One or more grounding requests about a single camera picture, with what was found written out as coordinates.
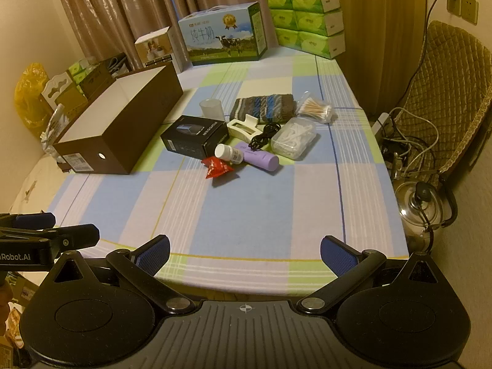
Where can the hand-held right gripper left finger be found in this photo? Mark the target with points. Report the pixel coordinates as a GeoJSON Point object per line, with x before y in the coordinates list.
{"type": "Point", "coordinates": [153, 255]}

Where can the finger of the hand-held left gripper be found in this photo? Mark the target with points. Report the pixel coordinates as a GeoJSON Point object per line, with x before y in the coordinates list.
{"type": "Point", "coordinates": [77, 236]}
{"type": "Point", "coordinates": [34, 220]}

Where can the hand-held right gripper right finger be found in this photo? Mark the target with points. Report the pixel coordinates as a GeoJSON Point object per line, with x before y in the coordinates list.
{"type": "Point", "coordinates": [338, 255]}

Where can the red snack packet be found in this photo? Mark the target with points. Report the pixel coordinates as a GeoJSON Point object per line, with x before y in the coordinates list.
{"type": "Point", "coordinates": [217, 167]}

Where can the brown cardboard box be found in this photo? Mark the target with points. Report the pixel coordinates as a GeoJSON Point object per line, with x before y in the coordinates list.
{"type": "Point", "coordinates": [127, 123]}

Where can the black product box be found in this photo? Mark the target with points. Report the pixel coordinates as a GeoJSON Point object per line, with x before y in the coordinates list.
{"type": "Point", "coordinates": [192, 136]}

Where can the clear box of floss picks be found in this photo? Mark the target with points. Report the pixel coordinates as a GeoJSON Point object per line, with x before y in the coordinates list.
{"type": "Point", "coordinates": [294, 138]}

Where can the white pill bottle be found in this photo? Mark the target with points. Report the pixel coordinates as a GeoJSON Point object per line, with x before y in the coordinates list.
{"type": "Point", "coordinates": [226, 153]}

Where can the purple tube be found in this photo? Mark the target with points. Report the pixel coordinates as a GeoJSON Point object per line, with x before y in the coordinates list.
{"type": "Point", "coordinates": [257, 157]}

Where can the bag of cotton swabs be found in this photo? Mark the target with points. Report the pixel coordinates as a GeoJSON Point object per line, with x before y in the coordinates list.
{"type": "Point", "coordinates": [317, 109]}

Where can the white hair claw clip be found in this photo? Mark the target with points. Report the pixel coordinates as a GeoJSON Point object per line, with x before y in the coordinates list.
{"type": "Point", "coordinates": [240, 127]}

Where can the clear plastic cup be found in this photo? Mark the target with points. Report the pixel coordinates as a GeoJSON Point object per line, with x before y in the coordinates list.
{"type": "Point", "coordinates": [211, 109]}

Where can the striped knitted cloth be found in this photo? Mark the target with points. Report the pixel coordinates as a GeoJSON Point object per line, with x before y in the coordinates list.
{"type": "Point", "coordinates": [265, 107]}

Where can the steel kettle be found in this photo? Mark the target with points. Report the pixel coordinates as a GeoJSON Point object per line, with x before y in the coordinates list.
{"type": "Point", "coordinates": [415, 207]}

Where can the white plastic bag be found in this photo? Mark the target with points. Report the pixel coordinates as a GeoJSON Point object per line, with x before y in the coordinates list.
{"type": "Point", "coordinates": [53, 127]}

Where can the yellow plastic bag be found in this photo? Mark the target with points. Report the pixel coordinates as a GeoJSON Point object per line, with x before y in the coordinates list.
{"type": "Point", "coordinates": [27, 100]}

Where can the plain tan cardboard box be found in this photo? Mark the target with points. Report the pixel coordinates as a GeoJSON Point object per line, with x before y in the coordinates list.
{"type": "Point", "coordinates": [73, 102]}

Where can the white hang-tab carton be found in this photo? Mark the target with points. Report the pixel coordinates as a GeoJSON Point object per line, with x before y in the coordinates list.
{"type": "Point", "coordinates": [57, 86]}

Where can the white power strip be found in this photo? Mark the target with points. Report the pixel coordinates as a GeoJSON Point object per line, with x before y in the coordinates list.
{"type": "Point", "coordinates": [381, 125]}

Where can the printed brown cardboard carton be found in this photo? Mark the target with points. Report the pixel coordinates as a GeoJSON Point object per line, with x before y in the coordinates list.
{"type": "Point", "coordinates": [98, 80]}

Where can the small green packets bundle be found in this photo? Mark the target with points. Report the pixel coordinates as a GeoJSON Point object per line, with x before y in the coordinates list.
{"type": "Point", "coordinates": [78, 71]}

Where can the white and tan product box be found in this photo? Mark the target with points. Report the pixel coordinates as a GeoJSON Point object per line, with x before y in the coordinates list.
{"type": "Point", "coordinates": [155, 48]}

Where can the chair with quilted cover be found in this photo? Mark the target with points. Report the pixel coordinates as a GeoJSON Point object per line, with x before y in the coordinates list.
{"type": "Point", "coordinates": [449, 73]}

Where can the milk carton box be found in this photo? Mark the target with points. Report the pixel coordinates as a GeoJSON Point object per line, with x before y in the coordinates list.
{"type": "Point", "coordinates": [223, 34]}

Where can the brown patterned curtain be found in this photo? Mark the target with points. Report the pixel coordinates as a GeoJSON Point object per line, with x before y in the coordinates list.
{"type": "Point", "coordinates": [127, 0]}

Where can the stack of green tissue packs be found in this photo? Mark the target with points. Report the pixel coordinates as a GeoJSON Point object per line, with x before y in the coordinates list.
{"type": "Point", "coordinates": [303, 19]}

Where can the wall socket plate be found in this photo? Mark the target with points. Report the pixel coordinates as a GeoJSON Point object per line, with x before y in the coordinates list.
{"type": "Point", "coordinates": [469, 9]}
{"type": "Point", "coordinates": [453, 4]}

